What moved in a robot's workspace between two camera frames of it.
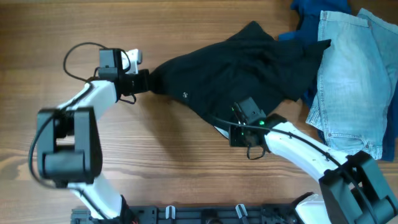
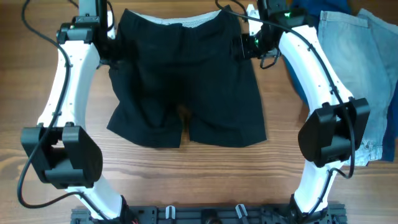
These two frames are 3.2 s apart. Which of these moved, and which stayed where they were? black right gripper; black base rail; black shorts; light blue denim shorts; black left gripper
Moved: black shorts; black left gripper; black right gripper
Stayed: black base rail; light blue denim shorts
